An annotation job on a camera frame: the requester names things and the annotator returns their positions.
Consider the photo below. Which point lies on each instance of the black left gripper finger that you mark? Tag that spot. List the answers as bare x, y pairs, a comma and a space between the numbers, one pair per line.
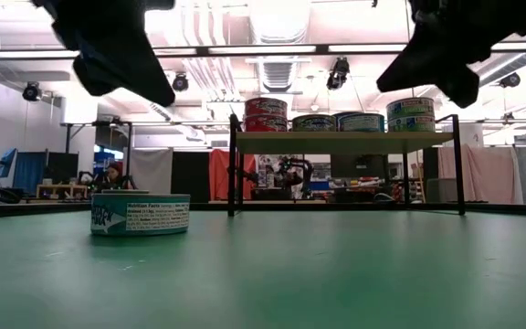
96, 75
146, 77

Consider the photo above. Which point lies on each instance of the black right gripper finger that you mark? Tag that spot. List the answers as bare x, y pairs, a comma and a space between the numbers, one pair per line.
436, 64

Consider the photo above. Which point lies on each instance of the green label tuna can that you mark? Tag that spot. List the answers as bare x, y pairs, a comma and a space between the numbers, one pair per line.
410, 124
410, 107
313, 123

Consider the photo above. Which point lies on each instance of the large teal tuna can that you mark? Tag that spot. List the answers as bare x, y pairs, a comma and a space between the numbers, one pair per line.
361, 123
139, 215

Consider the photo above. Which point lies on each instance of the red label silver-lid can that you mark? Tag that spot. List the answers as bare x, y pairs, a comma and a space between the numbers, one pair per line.
266, 107

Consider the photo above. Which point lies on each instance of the large red albacore can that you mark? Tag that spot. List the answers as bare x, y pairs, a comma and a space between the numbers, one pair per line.
266, 124

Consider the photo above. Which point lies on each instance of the wooden shelf with black legs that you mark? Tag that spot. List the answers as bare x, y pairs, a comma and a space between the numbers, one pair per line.
336, 142

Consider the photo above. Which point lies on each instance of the black ceiling spotlight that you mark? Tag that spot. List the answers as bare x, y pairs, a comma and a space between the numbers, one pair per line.
510, 80
180, 83
31, 91
338, 73

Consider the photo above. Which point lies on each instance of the white hanging curtain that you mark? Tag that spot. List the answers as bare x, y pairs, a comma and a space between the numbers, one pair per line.
151, 173

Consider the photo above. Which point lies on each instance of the person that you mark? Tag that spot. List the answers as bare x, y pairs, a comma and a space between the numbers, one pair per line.
114, 173

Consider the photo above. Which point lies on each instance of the blue hanging curtain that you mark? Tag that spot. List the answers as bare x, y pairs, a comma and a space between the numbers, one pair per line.
30, 171

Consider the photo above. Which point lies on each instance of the wooden crate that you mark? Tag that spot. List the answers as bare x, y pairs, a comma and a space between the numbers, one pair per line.
59, 186

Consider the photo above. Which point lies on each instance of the beige hanging cloth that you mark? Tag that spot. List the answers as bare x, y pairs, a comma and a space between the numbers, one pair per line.
477, 173

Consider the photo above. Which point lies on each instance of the red hanging banner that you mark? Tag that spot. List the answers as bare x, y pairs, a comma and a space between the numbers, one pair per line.
219, 173

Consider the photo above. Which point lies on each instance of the grey background box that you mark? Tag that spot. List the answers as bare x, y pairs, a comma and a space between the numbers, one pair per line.
441, 187

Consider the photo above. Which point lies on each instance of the blue tilted screen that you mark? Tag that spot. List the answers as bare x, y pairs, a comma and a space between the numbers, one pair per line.
6, 162

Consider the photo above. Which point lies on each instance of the black background monitor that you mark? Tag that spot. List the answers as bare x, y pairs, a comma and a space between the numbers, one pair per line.
359, 165

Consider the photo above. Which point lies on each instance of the cluttered background workbench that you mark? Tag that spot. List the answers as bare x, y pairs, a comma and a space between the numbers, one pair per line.
363, 185

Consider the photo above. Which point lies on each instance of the white and red poster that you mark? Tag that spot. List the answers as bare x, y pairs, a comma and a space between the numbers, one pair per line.
267, 166

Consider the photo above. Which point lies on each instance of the green table mat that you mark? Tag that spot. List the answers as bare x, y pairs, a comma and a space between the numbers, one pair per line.
263, 274

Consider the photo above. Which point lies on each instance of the black background rig frame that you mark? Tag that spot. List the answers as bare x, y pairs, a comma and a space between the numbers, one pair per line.
128, 151

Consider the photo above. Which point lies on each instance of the black wall panel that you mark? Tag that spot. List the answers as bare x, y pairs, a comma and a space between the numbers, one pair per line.
190, 176

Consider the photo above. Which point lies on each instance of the ribbed ventilation duct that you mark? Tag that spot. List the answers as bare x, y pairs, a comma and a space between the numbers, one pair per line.
277, 73

